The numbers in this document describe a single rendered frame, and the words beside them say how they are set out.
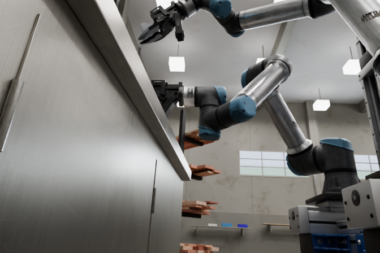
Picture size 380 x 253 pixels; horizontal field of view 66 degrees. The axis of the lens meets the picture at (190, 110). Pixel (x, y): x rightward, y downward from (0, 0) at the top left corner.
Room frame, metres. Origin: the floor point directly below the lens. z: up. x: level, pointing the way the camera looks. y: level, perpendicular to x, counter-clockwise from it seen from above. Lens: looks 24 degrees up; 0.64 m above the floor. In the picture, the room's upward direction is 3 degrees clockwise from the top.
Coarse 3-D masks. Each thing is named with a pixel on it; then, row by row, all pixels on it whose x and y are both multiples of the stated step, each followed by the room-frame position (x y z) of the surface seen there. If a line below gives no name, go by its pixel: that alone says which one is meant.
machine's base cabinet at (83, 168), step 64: (0, 0) 0.16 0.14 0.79; (64, 0) 0.23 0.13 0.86; (0, 64) 0.18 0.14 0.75; (64, 64) 0.25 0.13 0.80; (0, 128) 0.20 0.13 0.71; (64, 128) 0.28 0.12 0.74; (128, 128) 0.46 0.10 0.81; (0, 192) 0.22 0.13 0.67; (64, 192) 0.30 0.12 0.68; (128, 192) 0.50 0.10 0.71
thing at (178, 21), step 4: (176, 16) 0.88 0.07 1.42; (180, 16) 0.88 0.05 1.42; (176, 20) 0.88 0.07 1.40; (180, 20) 0.88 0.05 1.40; (176, 24) 0.88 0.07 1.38; (180, 24) 0.88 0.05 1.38; (176, 28) 0.88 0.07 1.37; (180, 28) 0.88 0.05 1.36; (176, 32) 0.88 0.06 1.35; (180, 32) 0.88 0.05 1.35; (176, 36) 0.89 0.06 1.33; (180, 36) 0.89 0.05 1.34; (180, 40) 0.91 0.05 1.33
